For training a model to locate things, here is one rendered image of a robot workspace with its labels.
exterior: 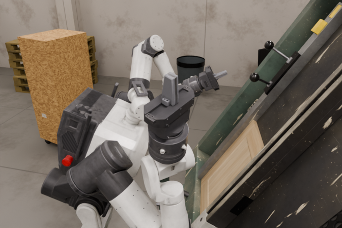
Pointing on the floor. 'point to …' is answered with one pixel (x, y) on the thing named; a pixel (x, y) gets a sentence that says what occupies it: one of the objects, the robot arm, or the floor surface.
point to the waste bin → (189, 66)
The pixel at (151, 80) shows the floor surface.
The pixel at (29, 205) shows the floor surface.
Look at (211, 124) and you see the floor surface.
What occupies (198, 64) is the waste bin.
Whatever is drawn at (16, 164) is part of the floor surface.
